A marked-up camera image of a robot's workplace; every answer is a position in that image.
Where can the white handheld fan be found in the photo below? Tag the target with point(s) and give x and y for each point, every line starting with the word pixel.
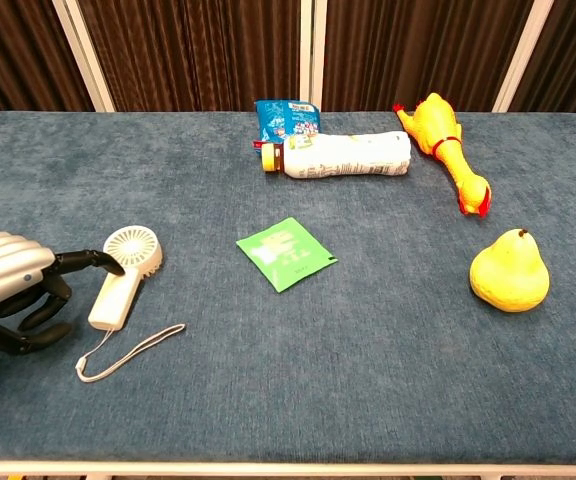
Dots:
pixel 115 295

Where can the green sachet packet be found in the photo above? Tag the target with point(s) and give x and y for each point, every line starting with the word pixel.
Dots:
pixel 285 254

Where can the blue table cloth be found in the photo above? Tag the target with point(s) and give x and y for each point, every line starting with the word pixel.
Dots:
pixel 288 360

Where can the white slanted screen post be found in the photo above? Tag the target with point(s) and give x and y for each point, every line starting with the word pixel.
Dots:
pixel 523 55
pixel 85 55

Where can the brown pleated curtain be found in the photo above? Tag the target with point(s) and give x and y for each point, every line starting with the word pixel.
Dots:
pixel 198 50

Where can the yellow rubber chicken toy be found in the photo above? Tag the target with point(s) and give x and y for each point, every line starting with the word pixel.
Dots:
pixel 443 140

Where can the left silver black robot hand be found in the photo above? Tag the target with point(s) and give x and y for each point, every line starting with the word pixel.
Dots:
pixel 3 270

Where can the white table frame rail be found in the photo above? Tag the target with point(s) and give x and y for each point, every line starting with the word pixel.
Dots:
pixel 288 469

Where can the yellow pear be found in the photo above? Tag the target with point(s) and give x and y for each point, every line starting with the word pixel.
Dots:
pixel 510 275

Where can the blue snack bag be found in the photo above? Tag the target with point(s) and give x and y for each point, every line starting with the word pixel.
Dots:
pixel 288 120

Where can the white bottle with yellow cap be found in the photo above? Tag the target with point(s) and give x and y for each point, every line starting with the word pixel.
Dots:
pixel 343 155

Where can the white upright screen post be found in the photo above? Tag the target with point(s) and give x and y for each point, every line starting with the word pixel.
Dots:
pixel 313 50

